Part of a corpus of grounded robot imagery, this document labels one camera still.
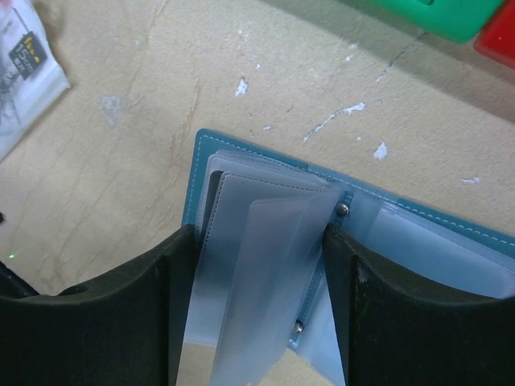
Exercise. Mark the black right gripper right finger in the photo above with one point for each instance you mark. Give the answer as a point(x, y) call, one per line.
point(396, 327)

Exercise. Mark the red bin middle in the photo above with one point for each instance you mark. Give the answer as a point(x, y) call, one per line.
point(496, 39)

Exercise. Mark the green bin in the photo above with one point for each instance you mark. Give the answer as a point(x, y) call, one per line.
point(454, 20)

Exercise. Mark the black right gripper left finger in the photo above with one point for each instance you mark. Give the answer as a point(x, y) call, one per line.
point(124, 327)

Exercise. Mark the white plastic card packet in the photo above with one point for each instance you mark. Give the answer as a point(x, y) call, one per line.
point(31, 78)

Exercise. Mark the blue leather card holder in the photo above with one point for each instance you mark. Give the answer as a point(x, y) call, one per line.
point(260, 287)

